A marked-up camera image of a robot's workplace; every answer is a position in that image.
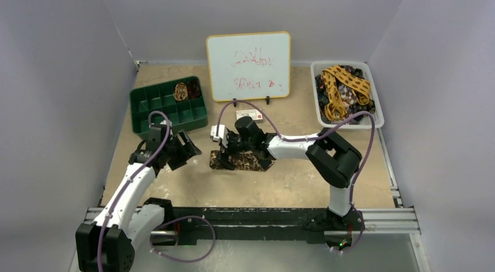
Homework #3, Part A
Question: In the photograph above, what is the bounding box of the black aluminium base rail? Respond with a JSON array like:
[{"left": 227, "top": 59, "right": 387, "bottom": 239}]
[{"left": 103, "top": 198, "right": 419, "bottom": 250}]

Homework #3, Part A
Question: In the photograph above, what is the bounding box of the rolled yellow patterned tie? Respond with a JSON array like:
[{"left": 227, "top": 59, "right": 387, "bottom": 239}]
[{"left": 173, "top": 82, "right": 189, "bottom": 102}]

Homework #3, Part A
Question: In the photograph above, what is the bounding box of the whiteboard with yellow frame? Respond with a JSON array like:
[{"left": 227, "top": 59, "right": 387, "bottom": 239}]
[{"left": 206, "top": 31, "right": 291, "bottom": 102}]

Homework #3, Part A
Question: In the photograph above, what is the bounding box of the white plastic basket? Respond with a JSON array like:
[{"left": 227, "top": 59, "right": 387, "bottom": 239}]
[{"left": 311, "top": 60, "right": 385, "bottom": 130}]

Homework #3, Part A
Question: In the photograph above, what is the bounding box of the green compartment tray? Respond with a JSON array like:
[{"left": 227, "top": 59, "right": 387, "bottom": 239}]
[{"left": 129, "top": 76, "right": 208, "bottom": 140}]

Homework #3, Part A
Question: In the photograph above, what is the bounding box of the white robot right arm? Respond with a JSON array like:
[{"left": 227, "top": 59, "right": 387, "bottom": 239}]
[{"left": 210, "top": 116, "right": 362, "bottom": 229}]

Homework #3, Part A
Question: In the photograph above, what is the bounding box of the brown floral tie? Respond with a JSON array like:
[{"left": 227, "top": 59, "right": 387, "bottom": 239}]
[{"left": 209, "top": 151, "right": 266, "bottom": 172}]

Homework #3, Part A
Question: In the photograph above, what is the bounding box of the dark floral ties pile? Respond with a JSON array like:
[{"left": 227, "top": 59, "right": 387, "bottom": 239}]
[{"left": 315, "top": 65, "right": 377, "bottom": 126}]

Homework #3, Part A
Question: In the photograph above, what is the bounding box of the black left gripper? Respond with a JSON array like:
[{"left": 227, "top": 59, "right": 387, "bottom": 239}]
[{"left": 162, "top": 130, "right": 200, "bottom": 170}]

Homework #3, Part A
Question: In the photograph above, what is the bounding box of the rolled dark red tie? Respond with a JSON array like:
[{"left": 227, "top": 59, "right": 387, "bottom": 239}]
[{"left": 186, "top": 79, "right": 202, "bottom": 100}]

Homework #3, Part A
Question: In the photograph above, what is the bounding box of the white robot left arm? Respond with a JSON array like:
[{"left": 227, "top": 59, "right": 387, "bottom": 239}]
[{"left": 75, "top": 123, "right": 202, "bottom": 271}]

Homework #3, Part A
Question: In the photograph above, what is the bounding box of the small white cardboard box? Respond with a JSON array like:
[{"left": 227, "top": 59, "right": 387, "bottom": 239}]
[{"left": 236, "top": 109, "right": 264, "bottom": 123}]

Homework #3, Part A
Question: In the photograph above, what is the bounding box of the yellow spotted tie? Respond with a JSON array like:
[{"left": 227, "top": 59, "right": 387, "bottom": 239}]
[{"left": 322, "top": 65, "right": 372, "bottom": 122}]

